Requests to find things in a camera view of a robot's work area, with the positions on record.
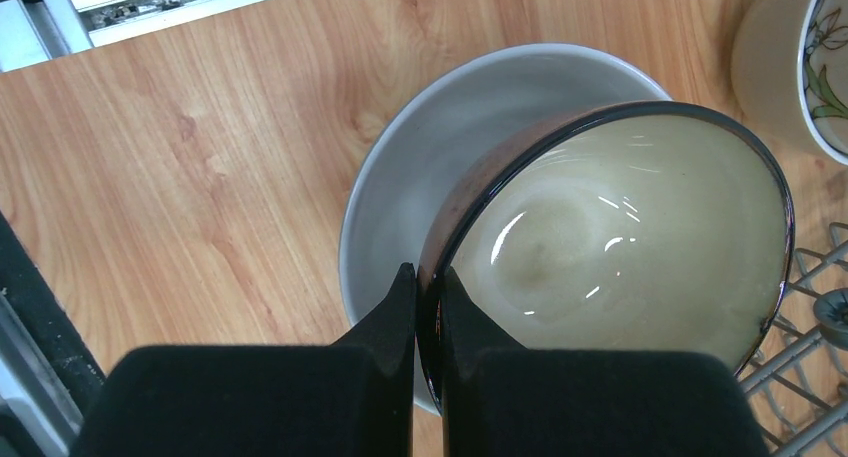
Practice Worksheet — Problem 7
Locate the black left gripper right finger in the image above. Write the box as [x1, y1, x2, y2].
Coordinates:
[439, 271, 767, 456]

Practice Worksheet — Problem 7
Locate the grey wire dish rack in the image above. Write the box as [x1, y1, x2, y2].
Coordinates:
[740, 222, 847, 456]

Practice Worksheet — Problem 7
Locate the plain beige bowl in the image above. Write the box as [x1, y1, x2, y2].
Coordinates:
[730, 0, 827, 157]

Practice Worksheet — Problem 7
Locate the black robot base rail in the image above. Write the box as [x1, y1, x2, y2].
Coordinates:
[1, 218, 105, 456]

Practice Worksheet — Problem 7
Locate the beige bowl with flower sprig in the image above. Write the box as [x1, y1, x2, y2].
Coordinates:
[802, 0, 847, 155]

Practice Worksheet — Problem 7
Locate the teal bowl with orange flower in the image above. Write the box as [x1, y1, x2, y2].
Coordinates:
[338, 42, 674, 417]

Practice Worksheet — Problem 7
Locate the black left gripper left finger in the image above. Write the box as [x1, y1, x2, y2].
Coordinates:
[71, 263, 416, 456]

